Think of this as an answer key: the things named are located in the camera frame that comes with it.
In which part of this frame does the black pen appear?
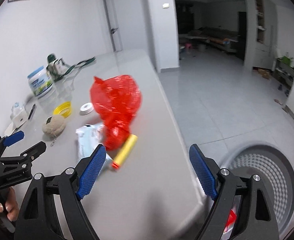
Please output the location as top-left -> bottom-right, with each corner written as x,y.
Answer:
28,104 -> 37,120

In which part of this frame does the beige plush pouch keychain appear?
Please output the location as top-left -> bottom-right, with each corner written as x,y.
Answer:
42,115 -> 66,146

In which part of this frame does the tissue pack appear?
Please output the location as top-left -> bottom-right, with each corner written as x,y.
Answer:
10,102 -> 29,128

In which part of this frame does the left hand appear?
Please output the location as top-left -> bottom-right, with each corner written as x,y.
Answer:
0,187 -> 19,222

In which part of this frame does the red plastic bag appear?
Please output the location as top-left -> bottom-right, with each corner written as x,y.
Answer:
90,75 -> 142,151

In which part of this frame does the wall light switch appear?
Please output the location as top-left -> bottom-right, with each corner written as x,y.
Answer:
163,3 -> 169,9

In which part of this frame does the milk powder jar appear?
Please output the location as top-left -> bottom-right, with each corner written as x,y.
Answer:
27,66 -> 53,98

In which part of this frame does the yellow plastic lid ring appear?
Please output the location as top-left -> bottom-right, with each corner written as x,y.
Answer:
52,101 -> 73,118

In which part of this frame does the red toothpaste box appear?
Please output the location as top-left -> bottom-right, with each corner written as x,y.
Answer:
223,196 -> 239,235

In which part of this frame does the pink stool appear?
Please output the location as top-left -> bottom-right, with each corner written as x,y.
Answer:
185,43 -> 193,51

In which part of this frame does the white blue wipes packet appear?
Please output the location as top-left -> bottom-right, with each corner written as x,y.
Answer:
76,122 -> 104,160

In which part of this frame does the white round bottle cap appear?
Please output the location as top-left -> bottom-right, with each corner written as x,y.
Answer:
80,102 -> 94,115

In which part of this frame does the yellow tube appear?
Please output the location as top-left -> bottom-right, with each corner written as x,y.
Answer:
111,134 -> 138,170

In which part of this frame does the white door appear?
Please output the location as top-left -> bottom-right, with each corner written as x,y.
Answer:
104,0 -> 149,53

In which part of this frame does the shoe rack with plant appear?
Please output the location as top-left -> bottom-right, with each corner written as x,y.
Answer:
273,55 -> 294,97

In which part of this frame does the grey perforated trash basket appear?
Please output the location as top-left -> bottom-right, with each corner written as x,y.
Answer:
219,142 -> 294,234

